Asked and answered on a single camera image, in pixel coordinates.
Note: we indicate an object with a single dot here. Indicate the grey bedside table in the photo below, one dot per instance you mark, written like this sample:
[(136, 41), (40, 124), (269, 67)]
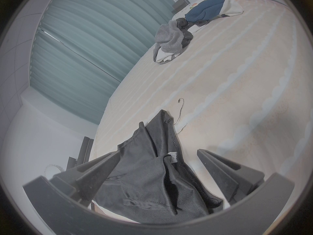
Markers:
[(178, 5)]

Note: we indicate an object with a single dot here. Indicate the black chest of drawers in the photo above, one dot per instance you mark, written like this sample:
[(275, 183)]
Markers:
[(85, 148)]

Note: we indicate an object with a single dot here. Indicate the white printed pillow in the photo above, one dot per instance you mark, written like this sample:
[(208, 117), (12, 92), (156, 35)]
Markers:
[(192, 6)]

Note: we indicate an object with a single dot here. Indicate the round white mirror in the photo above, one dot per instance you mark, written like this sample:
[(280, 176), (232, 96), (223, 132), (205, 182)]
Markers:
[(55, 166)]

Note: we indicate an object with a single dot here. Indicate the black T-shirt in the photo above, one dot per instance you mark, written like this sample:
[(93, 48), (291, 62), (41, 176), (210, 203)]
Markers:
[(146, 180)]

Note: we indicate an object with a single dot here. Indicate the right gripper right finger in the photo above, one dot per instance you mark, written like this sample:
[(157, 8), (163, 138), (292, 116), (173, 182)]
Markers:
[(225, 177)]

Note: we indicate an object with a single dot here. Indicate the blue-green curtain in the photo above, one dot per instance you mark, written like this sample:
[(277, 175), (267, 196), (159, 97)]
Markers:
[(73, 82), (110, 21)]

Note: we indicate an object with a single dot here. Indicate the bed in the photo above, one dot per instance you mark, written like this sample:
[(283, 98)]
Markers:
[(232, 82)]

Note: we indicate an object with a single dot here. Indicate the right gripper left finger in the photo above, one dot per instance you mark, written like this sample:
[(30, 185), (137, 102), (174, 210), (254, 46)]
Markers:
[(90, 177)]

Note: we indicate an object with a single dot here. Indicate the pile of clothes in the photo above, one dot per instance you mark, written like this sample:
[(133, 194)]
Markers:
[(168, 35)]

